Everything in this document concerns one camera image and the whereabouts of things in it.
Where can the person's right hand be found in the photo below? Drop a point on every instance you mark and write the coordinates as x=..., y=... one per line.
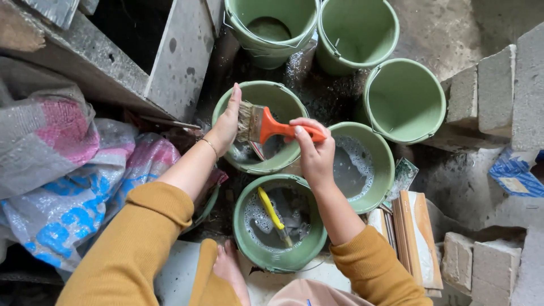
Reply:
x=318, y=159

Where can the person's left hand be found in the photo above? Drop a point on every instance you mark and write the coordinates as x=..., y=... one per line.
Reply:
x=226, y=125

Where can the person's left fingers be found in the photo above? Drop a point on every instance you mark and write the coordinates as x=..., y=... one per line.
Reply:
x=234, y=102

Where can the red white small tool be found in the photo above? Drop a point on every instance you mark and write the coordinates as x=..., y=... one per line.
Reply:
x=257, y=151

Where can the thin wooden stick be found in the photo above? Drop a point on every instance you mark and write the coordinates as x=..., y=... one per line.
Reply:
x=170, y=122

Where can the grey concrete trough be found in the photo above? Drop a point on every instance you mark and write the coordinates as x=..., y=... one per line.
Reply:
x=182, y=55

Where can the grey wet cloth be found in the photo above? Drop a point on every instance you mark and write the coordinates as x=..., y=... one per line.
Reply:
x=295, y=212

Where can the person's bare foot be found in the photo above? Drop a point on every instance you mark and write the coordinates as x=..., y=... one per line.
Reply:
x=229, y=270

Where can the group of green plastic buckets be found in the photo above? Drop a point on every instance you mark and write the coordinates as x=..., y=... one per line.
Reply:
x=403, y=100

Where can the green patterned tile piece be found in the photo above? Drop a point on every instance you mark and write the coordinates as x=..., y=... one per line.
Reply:
x=403, y=176

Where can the blue print woven sack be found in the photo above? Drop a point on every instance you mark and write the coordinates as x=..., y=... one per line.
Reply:
x=80, y=208

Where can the grey pink woven sack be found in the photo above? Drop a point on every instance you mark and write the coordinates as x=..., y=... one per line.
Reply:
x=46, y=127

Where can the stack of ceramic tiles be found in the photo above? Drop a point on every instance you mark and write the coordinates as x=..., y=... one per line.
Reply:
x=418, y=242

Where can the pile of grey concrete blocks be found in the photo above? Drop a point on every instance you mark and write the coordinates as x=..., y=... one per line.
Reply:
x=497, y=91
x=495, y=267

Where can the blue cardboard carton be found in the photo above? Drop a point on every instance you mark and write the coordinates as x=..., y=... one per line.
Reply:
x=512, y=174

